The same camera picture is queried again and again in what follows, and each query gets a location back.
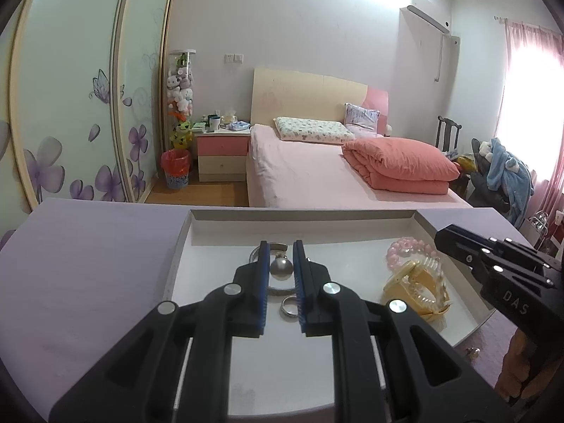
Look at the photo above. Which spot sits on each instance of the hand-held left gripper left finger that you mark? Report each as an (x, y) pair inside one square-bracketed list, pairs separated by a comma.
[(263, 282)]

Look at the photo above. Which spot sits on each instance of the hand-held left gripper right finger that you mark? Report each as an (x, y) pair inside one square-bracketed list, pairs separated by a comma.
[(299, 286)]

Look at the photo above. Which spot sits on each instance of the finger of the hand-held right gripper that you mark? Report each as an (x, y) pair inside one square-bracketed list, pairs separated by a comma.
[(526, 251), (462, 253)]

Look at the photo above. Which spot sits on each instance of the silver bangle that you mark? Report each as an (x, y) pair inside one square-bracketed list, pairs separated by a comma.
[(282, 291)]

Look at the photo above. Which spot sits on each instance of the pearl stud earring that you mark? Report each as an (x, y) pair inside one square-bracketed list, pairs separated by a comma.
[(282, 268), (473, 352)]

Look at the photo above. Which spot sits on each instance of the grey shallow tray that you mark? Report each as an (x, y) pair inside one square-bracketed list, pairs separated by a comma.
[(220, 238)]

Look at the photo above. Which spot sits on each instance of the yellow hair claw clip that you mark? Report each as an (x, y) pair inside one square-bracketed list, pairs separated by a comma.
[(396, 288)]

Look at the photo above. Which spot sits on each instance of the person's right hand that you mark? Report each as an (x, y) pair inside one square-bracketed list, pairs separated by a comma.
[(517, 361)]

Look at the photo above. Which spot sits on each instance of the blue plush garment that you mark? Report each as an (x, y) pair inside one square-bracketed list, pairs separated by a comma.
[(509, 176)]

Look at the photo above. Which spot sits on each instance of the folded pink quilt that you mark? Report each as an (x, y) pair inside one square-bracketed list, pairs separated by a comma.
[(396, 163)]

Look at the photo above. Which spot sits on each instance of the pink bed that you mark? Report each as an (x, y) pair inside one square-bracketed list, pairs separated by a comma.
[(299, 167)]

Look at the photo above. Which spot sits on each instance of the dark wooden chair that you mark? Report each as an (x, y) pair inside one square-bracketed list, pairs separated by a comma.
[(447, 130)]

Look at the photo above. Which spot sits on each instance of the pink beige nightstand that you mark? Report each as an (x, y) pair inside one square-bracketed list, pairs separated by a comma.
[(222, 158)]

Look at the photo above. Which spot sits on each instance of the blue bin with red bag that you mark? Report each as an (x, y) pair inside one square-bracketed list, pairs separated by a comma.
[(175, 169)]

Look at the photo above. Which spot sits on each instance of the pink curtain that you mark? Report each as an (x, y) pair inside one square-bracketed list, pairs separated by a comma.
[(535, 97)]

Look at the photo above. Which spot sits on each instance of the white patterned pillow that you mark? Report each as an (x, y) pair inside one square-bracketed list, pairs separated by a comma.
[(313, 130)]

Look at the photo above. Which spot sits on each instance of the blue cloth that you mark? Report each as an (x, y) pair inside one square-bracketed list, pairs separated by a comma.
[(240, 126)]

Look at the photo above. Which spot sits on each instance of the white dark mug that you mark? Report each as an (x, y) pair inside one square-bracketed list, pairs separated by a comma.
[(214, 123)]

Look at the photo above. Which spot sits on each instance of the small purple pillow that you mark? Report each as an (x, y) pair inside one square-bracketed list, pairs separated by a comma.
[(361, 119)]

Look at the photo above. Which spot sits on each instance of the beige pink headboard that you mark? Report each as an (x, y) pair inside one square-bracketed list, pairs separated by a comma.
[(308, 92)]

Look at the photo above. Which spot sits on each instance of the white pipe cover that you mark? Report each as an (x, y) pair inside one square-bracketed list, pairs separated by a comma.
[(451, 53)]

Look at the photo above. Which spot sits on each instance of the clear tube of plush toys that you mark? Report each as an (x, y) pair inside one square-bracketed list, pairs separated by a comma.
[(180, 92)]

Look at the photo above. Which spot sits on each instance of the white air conditioner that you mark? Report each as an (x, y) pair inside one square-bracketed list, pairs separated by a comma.
[(427, 18)]

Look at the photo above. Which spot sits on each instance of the floral sliding door wardrobe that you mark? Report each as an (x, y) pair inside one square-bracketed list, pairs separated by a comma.
[(66, 97)]

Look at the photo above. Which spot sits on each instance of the wall switch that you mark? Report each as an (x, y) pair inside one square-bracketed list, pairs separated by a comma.
[(234, 58)]

